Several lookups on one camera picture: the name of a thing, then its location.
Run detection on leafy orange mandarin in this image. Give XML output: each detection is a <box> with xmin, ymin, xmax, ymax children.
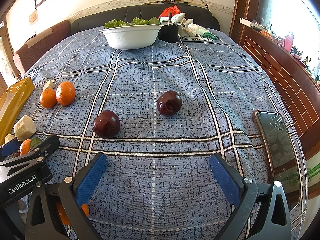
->
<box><xmin>20</xmin><ymin>137</ymin><xmax>42</xmax><ymax>155</ymax></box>

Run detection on large pale sugarcane chunk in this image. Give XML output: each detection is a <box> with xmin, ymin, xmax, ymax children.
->
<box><xmin>14</xmin><ymin>115</ymin><xmax>36</xmax><ymax>141</ymax></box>

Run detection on small pale sugarcane piece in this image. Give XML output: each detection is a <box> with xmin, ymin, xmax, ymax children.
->
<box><xmin>42</xmin><ymin>80</ymin><xmax>55</xmax><ymax>90</ymax></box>

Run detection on dark red plum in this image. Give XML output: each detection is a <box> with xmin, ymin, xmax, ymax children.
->
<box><xmin>157</xmin><ymin>90</ymin><xmax>182</xmax><ymax>116</ymax></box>
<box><xmin>93</xmin><ymin>111</ymin><xmax>120</xmax><ymax>139</ymax></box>

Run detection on yellow cardboard tray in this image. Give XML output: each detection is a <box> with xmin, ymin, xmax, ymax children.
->
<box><xmin>0</xmin><ymin>76</ymin><xmax>35</xmax><ymax>145</ymax></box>

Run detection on maroon armchair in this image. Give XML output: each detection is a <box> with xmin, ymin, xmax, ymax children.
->
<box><xmin>13</xmin><ymin>20</ymin><xmax>71</xmax><ymax>76</ymax></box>

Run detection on blue plaid tablecloth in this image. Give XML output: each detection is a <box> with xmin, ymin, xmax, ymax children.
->
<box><xmin>4</xmin><ymin>26</ymin><xmax>309</xmax><ymax>240</ymax></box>

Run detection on wooden brick-pattern cabinet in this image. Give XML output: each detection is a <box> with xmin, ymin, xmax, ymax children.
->
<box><xmin>228</xmin><ymin>0</ymin><xmax>320</xmax><ymax>201</ymax></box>

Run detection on white bowl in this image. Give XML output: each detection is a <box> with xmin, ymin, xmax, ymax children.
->
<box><xmin>101</xmin><ymin>24</ymin><xmax>163</xmax><ymax>50</ymax></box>

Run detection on green lettuce leaves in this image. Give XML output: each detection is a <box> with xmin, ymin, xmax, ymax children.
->
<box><xmin>104</xmin><ymin>17</ymin><xmax>160</xmax><ymax>29</ymax></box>

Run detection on black cup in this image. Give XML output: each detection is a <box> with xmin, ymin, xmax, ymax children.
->
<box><xmin>158</xmin><ymin>23</ymin><xmax>178</xmax><ymax>43</ymax></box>

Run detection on red plastic bag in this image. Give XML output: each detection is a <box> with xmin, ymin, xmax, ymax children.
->
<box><xmin>158</xmin><ymin>5</ymin><xmax>181</xmax><ymax>19</ymax></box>

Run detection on white work gloves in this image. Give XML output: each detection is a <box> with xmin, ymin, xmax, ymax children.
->
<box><xmin>171</xmin><ymin>12</ymin><xmax>216</xmax><ymax>40</ymax></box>

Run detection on black leather sofa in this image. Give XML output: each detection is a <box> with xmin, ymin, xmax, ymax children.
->
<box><xmin>71</xmin><ymin>3</ymin><xmax>220</xmax><ymax>35</ymax></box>

